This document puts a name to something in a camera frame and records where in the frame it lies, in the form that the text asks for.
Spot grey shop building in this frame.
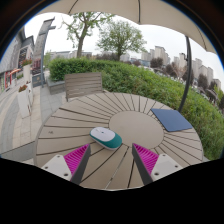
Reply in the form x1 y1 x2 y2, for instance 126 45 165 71
0 26 35 93

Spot tall grey sign pillar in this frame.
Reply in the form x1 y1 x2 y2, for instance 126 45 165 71
31 18 56 88

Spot blue mouse pad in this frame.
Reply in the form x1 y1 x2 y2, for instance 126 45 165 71
150 108 194 133

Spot white planter box with flowers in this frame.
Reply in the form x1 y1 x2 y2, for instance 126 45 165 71
21 59 33 84
17 84 33 119

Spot white and teal computer mouse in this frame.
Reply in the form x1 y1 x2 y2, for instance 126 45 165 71
89 126 123 151

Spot slatted wooden chair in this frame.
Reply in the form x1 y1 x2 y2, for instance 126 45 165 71
64 72 104 102

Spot distant high-rise buildings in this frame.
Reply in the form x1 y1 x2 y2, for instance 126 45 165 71
139 45 224 91

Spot beige patio umbrella canopy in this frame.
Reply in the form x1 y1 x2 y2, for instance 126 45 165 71
36 0 218 54

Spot round leafy tree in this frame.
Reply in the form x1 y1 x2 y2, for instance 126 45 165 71
96 20 148 62

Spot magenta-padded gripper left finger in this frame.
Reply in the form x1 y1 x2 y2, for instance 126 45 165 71
42 143 92 186

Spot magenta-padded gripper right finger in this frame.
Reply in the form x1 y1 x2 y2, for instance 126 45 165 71
131 143 184 186

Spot green hedge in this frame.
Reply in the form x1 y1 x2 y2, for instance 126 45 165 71
48 57 224 160

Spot tree with bare trunk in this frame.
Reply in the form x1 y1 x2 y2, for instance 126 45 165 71
61 12 114 59

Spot dark curved umbrella pole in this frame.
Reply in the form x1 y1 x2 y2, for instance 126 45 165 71
178 35 193 113

